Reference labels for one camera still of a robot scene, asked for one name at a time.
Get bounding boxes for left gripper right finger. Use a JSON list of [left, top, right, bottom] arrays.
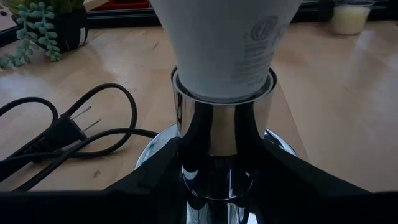
[[248, 138, 383, 224]]

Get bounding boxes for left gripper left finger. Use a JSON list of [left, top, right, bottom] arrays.
[[93, 136, 188, 224]]

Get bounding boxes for chrome lamp base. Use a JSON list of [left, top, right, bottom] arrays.
[[135, 65, 298, 224]]

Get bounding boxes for white lightbulb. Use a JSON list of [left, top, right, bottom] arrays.
[[149, 0, 304, 103]]

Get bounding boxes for potted succulent plant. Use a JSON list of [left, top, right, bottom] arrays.
[[0, 0, 90, 69]]

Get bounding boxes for yellow candle in glass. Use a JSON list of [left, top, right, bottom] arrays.
[[329, 0, 374, 35]]

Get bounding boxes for red plastic crate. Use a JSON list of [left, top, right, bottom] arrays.
[[93, 0, 150, 10]]

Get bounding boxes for black lamp power cord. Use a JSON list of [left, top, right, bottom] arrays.
[[0, 82, 159, 192]]

